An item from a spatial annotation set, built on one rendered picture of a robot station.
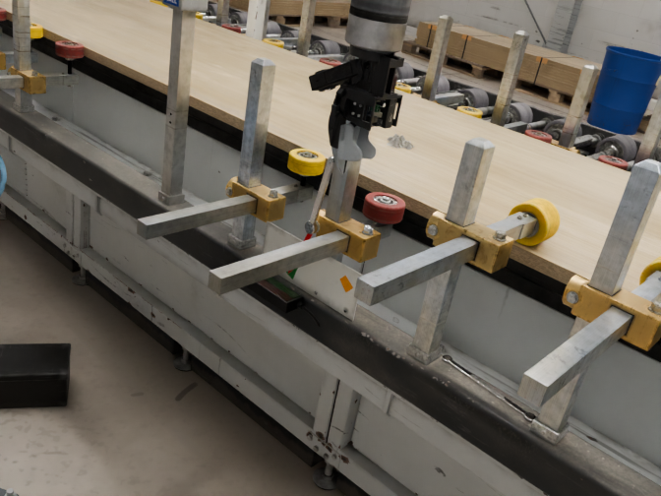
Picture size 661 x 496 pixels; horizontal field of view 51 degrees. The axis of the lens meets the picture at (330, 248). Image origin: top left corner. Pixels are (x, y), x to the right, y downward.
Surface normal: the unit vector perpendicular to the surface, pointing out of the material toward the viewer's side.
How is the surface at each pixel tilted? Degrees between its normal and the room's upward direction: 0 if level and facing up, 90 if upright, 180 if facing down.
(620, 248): 90
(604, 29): 90
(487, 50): 90
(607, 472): 0
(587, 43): 90
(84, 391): 0
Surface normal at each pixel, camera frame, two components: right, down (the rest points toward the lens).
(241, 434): 0.16, -0.89
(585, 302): -0.67, 0.22
